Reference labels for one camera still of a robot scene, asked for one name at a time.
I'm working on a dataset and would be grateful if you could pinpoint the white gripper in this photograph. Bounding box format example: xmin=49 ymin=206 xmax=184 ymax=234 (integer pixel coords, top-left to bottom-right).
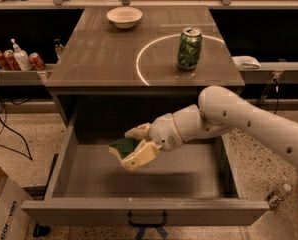
xmin=121 ymin=113 xmax=183 ymax=171

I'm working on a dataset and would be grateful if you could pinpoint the green and yellow sponge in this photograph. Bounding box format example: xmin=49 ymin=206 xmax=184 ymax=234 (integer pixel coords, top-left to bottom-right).
xmin=109 ymin=138 xmax=140 ymax=159

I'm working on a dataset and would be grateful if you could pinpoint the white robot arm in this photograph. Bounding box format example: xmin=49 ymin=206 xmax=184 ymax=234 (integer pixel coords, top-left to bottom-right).
xmin=121 ymin=86 xmax=298 ymax=171

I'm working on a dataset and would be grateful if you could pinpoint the grey open top drawer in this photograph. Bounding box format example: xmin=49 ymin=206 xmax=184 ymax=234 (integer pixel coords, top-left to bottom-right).
xmin=21 ymin=95 xmax=270 ymax=227

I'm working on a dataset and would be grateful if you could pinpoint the blue tape on floor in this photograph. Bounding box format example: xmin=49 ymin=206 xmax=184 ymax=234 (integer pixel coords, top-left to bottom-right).
xmin=135 ymin=227 xmax=168 ymax=240

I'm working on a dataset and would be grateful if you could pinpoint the green soda can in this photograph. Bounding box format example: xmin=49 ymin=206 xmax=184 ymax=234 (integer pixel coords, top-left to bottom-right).
xmin=177 ymin=27 xmax=202 ymax=71

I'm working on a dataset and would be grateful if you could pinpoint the white ceramic bowl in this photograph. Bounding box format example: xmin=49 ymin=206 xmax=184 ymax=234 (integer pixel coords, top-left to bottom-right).
xmin=107 ymin=6 xmax=143 ymax=29

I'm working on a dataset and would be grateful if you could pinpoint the white folded cloth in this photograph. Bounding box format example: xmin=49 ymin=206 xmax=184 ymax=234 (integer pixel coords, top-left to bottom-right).
xmin=232 ymin=56 xmax=261 ymax=69

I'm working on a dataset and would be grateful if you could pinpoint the small dark bottle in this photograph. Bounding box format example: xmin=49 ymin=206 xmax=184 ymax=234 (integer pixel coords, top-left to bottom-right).
xmin=54 ymin=39 xmax=64 ymax=58

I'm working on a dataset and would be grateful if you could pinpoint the red soda can right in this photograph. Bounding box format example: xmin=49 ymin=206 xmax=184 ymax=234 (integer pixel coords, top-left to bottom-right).
xmin=29 ymin=52 xmax=46 ymax=71

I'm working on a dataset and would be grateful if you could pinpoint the red soda can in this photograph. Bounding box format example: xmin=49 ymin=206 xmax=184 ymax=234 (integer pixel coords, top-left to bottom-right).
xmin=0 ymin=51 xmax=10 ymax=70
xmin=4 ymin=49 xmax=20 ymax=70
xmin=29 ymin=52 xmax=46 ymax=71

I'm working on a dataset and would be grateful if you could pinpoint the clear plastic water bottle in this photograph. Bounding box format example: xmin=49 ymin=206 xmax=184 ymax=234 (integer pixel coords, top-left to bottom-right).
xmin=266 ymin=183 xmax=292 ymax=207

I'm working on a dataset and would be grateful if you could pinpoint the white pump bottle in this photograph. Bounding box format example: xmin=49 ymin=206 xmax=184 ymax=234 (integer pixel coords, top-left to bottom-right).
xmin=11 ymin=39 xmax=32 ymax=71

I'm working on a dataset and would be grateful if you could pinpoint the white cardboard box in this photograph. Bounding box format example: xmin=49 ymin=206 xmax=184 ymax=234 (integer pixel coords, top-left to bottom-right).
xmin=0 ymin=168 xmax=31 ymax=240

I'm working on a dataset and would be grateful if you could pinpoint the red soda can middle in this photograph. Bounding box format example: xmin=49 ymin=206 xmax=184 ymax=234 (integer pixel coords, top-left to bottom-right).
xmin=4 ymin=49 xmax=20 ymax=70

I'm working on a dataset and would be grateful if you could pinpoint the red soda can left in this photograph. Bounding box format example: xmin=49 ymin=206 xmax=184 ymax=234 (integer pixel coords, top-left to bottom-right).
xmin=0 ymin=51 xmax=10 ymax=70

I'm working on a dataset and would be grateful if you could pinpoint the black drawer handle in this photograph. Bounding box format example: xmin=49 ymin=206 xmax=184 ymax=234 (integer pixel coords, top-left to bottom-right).
xmin=127 ymin=211 xmax=167 ymax=228

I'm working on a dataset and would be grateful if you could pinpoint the black floor cable left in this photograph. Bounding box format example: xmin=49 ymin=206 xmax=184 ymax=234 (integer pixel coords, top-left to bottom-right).
xmin=0 ymin=87 xmax=34 ymax=162

